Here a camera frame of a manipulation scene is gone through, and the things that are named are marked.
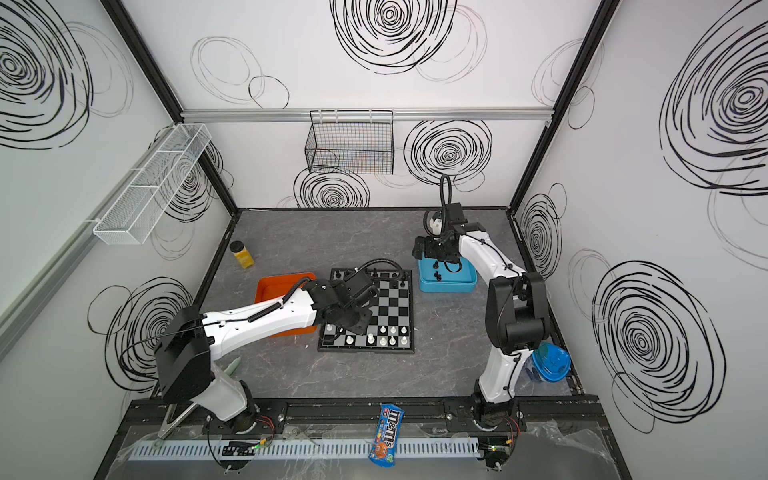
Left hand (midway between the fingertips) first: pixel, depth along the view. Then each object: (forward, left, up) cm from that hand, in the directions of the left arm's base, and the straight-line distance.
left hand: (367, 323), depth 81 cm
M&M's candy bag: (-22, -7, -7) cm, 24 cm away
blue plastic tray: (+21, -20, -9) cm, 30 cm away
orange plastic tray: (+15, +34, -10) cm, 39 cm away
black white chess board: (+1, -6, -6) cm, 9 cm away
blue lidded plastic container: (-8, -47, 0) cm, 48 cm away
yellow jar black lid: (+23, +44, 0) cm, 49 cm away
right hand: (+23, -16, +3) cm, 28 cm away
